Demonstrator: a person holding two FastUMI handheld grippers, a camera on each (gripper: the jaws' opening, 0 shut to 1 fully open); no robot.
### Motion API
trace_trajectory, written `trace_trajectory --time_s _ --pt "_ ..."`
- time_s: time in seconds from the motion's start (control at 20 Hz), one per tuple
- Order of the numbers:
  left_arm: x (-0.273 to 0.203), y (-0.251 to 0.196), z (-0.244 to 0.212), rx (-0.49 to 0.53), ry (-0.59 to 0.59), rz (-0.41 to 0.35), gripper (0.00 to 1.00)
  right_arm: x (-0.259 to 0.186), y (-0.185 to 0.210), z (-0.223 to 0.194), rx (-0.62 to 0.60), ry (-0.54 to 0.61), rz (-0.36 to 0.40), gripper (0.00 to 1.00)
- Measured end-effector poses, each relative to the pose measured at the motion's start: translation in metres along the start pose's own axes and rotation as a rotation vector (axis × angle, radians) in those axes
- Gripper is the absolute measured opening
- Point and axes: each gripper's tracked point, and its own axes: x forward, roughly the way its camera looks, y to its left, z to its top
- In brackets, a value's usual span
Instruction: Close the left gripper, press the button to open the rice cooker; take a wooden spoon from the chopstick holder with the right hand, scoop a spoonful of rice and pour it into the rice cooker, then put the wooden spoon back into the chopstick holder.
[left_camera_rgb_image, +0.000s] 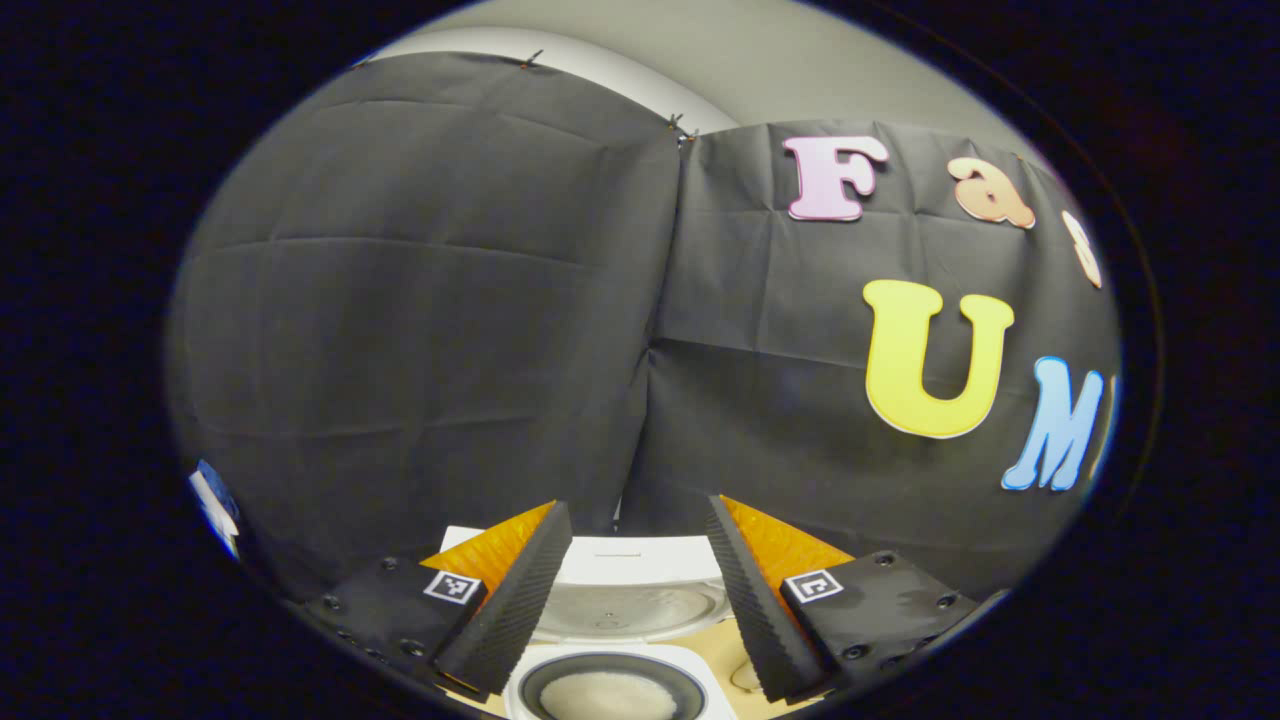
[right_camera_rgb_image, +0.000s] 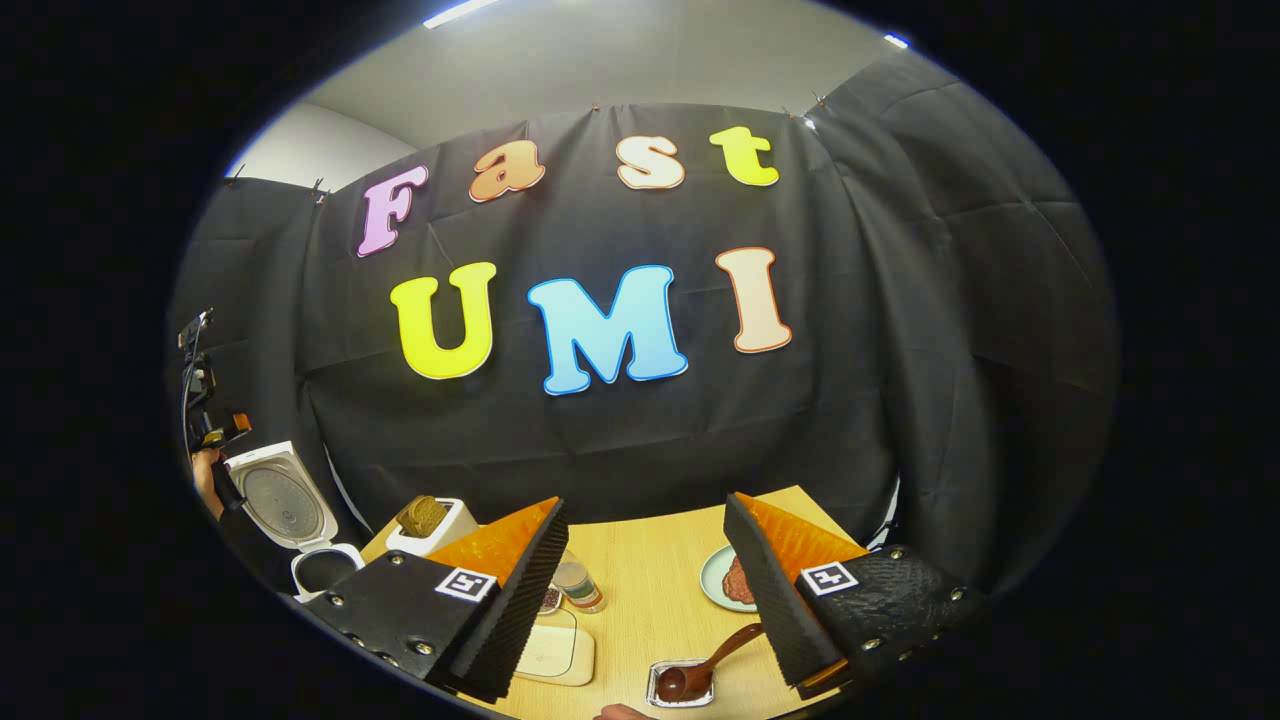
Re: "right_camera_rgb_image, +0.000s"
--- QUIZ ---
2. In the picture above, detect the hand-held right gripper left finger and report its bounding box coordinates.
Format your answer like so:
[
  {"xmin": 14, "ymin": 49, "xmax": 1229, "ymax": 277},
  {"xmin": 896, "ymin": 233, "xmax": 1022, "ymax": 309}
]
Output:
[{"xmin": 300, "ymin": 497, "xmax": 569, "ymax": 701}]

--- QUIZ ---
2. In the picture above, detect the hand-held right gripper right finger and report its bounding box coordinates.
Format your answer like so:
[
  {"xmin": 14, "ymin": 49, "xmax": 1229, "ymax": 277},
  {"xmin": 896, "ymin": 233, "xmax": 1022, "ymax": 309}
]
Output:
[{"xmin": 723, "ymin": 492, "xmax": 991, "ymax": 701}]

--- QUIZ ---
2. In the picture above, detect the clear rice container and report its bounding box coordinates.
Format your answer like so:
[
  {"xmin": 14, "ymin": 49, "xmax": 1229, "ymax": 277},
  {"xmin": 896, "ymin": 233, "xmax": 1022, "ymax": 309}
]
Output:
[{"xmin": 515, "ymin": 608, "xmax": 597, "ymax": 687}]

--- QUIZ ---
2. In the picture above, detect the white rice cooker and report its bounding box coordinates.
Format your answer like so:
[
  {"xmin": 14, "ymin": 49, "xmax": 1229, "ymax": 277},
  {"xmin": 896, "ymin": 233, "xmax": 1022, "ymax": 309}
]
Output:
[{"xmin": 225, "ymin": 442, "xmax": 366, "ymax": 601}]

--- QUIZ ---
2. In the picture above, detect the brown wooden spoon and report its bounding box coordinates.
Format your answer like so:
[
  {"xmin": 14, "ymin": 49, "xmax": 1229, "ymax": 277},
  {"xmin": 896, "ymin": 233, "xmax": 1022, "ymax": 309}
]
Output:
[{"xmin": 656, "ymin": 622, "xmax": 766, "ymax": 703}]

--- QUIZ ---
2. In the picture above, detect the small clear bottle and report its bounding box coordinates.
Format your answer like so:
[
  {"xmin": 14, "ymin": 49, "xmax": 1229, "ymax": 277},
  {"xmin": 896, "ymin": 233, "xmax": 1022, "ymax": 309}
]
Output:
[{"xmin": 552, "ymin": 550, "xmax": 608, "ymax": 614}]

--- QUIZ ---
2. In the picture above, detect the pale green plate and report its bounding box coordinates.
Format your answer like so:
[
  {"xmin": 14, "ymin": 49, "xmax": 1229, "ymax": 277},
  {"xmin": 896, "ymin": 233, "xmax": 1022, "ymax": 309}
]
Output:
[{"xmin": 700, "ymin": 545, "xmax": 758, "ymax": 613}]

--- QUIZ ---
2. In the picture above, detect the white toaster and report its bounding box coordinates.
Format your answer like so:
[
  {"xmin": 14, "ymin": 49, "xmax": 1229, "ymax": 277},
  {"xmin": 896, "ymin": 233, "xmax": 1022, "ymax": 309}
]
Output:
[{"xmin": 385, "ymin": 497, "xmax": 479, "ymax": 558}]

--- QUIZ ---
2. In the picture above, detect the brown bread slice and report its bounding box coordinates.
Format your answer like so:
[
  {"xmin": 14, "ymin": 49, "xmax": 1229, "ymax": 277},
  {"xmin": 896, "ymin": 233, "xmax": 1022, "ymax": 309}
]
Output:
[{"xmin": 397, "ymin": 495, "xmax": 449, "ymax": 538}]

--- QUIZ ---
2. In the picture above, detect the black backdrop cloth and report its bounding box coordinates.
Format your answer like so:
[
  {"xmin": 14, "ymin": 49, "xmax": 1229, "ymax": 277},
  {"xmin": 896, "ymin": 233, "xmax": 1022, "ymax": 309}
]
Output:
[{"xmin": 170, "ymin": 50, "xmax": 1121, "ymax": 601}]

